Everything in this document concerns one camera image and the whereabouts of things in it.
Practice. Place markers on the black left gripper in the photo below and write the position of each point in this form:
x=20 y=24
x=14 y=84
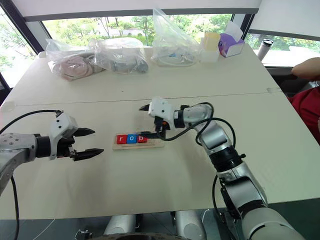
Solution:
x=65 y=147

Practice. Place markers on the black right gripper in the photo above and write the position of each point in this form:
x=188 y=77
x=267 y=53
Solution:
x=161 y=125

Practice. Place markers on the red letter b block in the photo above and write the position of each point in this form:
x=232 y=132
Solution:
x=141 y=139

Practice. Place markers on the person's bare forearm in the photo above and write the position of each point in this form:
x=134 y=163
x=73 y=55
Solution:
x=307 y=68

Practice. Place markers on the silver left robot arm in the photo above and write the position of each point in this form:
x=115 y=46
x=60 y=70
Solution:
x=15 y=147

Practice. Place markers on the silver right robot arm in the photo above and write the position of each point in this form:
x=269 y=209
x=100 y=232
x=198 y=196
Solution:
x=215 y=137

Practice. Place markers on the blue letter o block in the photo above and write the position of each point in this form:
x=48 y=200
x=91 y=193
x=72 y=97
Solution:
x=131 y=139

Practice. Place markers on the wooden letter tray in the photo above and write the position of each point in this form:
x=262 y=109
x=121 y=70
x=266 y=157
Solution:
x=140 y=146

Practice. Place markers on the red letter r block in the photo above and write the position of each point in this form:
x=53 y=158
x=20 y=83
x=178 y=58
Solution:
x=121 y=139

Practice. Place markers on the silver rounded robot leg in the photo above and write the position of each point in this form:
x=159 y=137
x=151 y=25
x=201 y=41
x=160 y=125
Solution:
x=190 y=225
x=120 y=225

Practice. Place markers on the plastic bag with grey items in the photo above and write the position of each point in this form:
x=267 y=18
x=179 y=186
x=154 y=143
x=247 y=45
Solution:
x=125 y=62

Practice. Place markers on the plastic bag with pink items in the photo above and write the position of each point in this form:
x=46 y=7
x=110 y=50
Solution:
x=72 y=66

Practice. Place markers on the tall clear plastic bag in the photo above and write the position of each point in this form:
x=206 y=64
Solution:
x=172 y=47

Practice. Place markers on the translucent plastic container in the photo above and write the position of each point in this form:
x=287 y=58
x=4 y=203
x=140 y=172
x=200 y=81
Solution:
x=208 y=56

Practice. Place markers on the small metal clip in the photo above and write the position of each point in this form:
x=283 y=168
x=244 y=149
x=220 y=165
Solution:
x=83 y=234

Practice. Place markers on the yellow plastic cup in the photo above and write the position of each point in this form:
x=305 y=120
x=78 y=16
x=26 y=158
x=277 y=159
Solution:
x=212 y=41

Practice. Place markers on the purple and white carton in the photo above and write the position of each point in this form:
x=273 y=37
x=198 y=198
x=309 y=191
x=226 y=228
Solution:
x=230 y=46

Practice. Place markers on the white bottle with black cap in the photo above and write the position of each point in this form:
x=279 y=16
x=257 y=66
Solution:
x=265 y=50

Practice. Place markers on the dark chair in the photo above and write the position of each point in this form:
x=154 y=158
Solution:
x=282 y=77

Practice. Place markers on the person's red shirt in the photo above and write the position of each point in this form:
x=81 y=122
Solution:
x=308 y=110

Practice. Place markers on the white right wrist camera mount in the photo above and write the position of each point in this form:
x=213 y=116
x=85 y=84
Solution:
x=161 y=108

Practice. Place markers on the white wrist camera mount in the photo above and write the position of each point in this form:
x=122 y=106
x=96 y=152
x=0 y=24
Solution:
x=161 y=108
x=62 y=123

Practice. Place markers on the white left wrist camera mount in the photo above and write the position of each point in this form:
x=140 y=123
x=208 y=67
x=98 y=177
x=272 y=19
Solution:
x=62 y=123

